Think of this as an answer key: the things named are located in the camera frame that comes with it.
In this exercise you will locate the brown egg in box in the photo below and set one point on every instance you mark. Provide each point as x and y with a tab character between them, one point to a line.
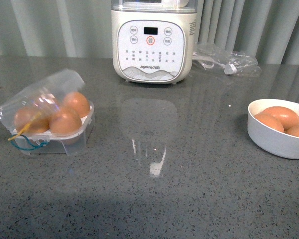
26	115
78	102

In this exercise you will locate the clear plastic egg box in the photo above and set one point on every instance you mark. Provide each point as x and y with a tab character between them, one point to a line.
47	95

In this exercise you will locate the brown egg back in bowl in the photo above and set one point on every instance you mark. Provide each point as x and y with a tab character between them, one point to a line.
287	117

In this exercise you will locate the white Joyoung cooking appliance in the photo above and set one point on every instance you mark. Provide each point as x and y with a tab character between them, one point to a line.
153	40

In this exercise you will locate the clear plastic bag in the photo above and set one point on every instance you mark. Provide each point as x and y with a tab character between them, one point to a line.
214	59

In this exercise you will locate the yellow rubber band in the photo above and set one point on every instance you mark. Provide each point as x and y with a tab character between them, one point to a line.
27	126

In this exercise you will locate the white bowl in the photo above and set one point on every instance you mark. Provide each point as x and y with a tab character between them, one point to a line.
268	139

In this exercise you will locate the blue rubber band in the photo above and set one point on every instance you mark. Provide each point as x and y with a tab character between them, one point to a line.
30	146

